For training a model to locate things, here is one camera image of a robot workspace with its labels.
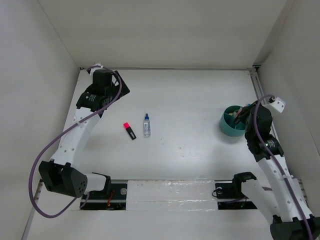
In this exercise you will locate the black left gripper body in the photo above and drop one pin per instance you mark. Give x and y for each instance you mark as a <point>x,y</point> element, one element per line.
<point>112,93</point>

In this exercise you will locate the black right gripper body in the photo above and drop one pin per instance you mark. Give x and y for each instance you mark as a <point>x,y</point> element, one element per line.
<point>244,117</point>

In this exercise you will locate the pink and black highlighter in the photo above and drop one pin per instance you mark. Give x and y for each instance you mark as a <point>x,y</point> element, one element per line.
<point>129,130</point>

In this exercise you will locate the clear spray bottle blue cap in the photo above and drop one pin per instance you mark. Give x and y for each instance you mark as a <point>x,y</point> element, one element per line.
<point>147,126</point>

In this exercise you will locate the blue and black highlighter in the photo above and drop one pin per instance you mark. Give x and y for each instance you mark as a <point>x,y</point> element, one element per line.
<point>243,114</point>

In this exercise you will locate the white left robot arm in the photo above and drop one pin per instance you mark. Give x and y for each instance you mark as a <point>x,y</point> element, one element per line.
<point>61,173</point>

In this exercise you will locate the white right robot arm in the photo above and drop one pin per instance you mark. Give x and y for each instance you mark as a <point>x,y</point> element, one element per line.
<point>284,208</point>

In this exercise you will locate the teal round divided organizer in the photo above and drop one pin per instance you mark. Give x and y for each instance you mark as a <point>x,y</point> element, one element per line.
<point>228,125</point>

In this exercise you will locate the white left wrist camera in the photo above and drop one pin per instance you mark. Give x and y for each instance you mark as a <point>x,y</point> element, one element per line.
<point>97,66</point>

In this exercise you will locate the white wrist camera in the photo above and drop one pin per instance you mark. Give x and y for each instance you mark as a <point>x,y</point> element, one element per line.
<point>97,66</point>
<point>275,105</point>

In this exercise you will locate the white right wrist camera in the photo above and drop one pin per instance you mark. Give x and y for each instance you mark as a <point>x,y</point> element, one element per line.
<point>275,105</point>

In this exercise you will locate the aluminium rail at right edge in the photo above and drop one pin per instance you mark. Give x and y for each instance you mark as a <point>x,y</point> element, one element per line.
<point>261,141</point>

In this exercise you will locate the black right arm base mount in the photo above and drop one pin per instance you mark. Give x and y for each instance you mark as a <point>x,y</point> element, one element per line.
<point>229,193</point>

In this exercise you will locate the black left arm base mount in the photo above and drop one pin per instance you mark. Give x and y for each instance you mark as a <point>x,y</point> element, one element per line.
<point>114,200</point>

